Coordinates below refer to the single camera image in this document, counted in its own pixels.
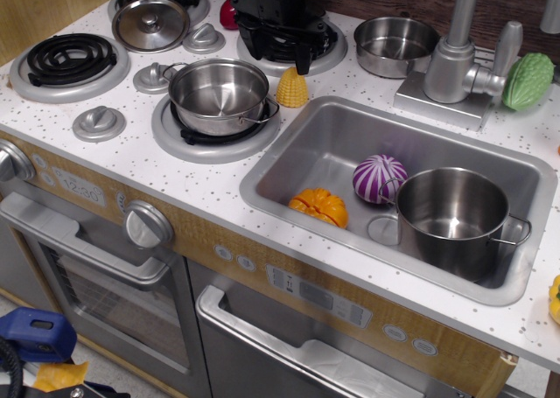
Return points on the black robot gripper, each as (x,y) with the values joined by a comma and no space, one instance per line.
(309,43)

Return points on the yellow toy corn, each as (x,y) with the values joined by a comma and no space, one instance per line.
(292,90)

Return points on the silver stove knob back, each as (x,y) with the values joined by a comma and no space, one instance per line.
(204,40)

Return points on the silver stove knob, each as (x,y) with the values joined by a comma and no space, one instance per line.
(154,79)
(99,124)
(204,40)

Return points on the steel pan on stove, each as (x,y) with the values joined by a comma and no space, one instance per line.
(220,97)

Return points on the shallow steel pan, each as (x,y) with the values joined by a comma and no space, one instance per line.
(394,47)

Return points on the silver stove knob middle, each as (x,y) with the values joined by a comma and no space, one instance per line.
(154,79)

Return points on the silver stove knob front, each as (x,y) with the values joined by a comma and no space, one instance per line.
(99,124)

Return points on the back right black burner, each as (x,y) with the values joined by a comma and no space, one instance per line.
(279,54)

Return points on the red toy vegetable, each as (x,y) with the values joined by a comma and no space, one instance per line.
(227,16)

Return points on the front right black burner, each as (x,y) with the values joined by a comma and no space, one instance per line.
(176,139)

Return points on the steel pot lid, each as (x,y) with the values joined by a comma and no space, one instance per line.
(151,25)

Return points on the purple striped toy ball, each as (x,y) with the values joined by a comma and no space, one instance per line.
(378,178)

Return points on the orange toy pumpkin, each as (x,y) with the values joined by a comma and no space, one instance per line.
(322,205)

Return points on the silver toy faucet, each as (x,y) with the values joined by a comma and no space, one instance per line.
(455,88)

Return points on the front left black burner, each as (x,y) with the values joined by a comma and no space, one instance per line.
(69,68)

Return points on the silver oven knob right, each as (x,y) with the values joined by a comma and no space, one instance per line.
(145,226)

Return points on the silver oven knob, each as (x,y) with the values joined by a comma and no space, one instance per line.
(145,226)
(14,163)

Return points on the tall steel pot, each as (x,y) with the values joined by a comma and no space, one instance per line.
(454,219)

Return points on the green toy bitter gourd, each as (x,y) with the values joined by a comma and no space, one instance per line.
(527,81)

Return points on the silver oven knob left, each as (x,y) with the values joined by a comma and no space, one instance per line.
(14,163)

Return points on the oven door with window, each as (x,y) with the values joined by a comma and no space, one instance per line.
(135,305)

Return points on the yellow toy pepper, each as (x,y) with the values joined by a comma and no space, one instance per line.
(554,300)

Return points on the blue clamp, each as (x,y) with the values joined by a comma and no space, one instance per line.
(39,336)

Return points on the yellow tape piece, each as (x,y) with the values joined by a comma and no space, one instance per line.
(55,376)

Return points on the dishwasher door with handle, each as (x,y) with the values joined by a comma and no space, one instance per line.
(256,347)

